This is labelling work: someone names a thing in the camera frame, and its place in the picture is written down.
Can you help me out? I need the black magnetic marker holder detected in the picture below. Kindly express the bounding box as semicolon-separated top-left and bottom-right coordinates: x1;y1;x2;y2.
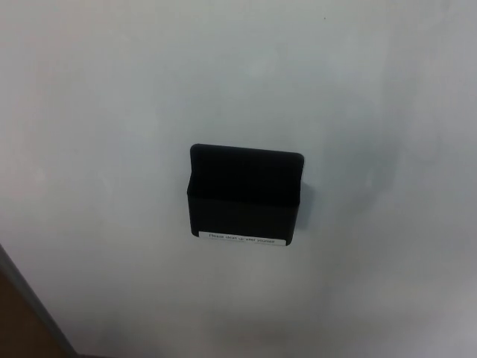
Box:
186;143;307;248

